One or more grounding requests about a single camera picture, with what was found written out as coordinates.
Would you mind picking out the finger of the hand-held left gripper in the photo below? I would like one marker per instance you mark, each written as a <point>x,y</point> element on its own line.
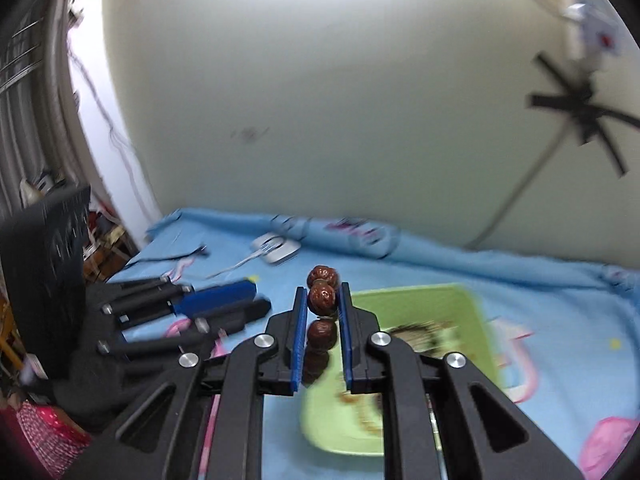
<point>235,312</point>
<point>220,296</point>

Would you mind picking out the cluttered wooden side table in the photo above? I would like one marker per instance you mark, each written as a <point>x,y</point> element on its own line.
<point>105,247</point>

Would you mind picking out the white wall-mounted device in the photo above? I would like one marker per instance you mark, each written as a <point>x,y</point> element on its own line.
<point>597,35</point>

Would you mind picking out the person's left forearm pink sleeve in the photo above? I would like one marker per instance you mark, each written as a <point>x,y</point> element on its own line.
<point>45,435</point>

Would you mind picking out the grey curtain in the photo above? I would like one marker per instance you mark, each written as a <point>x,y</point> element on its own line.
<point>30,110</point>

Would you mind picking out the white flat square device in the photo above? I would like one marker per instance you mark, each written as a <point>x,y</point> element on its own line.
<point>280,251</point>

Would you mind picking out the blue cartoon printed blanket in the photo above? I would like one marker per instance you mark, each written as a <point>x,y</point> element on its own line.
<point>550,310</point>

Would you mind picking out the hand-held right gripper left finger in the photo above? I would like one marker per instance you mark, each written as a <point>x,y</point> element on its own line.
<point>299,340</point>

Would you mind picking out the green plastic tray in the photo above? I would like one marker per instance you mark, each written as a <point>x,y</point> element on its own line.
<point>450,317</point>

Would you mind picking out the black tape cross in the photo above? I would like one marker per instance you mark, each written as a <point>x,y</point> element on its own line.
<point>582,102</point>

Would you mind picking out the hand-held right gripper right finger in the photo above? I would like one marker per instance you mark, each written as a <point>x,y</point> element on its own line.
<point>345,340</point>

